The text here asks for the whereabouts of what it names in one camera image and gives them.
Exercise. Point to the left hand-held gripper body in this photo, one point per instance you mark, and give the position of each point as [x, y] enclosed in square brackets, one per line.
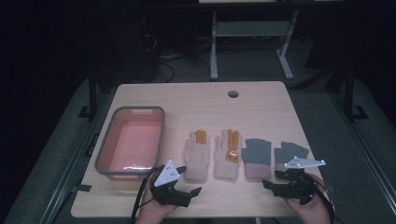
[166, 175]

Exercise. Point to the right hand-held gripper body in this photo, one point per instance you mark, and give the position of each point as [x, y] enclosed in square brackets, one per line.
[299, 186]

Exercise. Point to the beige glove with orange fingers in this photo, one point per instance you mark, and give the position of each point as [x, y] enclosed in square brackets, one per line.
[196, 158]

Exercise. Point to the beige orange glove with patch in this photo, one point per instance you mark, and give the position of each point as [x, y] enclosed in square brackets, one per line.
[226, 161]

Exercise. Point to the pink basin with grey rim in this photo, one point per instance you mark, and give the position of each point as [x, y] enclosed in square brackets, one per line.
[130, 143]

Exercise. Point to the person's right hand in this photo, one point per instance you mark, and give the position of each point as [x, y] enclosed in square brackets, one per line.
[314, 214]

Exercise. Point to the person's left hand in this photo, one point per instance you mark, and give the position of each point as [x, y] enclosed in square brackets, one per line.
[149, 211]

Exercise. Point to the grey and pink fingerless glove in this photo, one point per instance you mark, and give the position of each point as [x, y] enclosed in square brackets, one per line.
[288, 152]
[257, 158]

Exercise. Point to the black metal stand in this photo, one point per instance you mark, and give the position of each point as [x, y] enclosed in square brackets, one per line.
[350, 99]
[92, 96]

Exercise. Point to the grey metal rail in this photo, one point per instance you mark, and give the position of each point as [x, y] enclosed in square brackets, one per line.
[71, 168]
[364, 149]

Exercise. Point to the grey metal desk frame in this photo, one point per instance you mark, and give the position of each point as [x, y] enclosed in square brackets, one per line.
[249, 28]

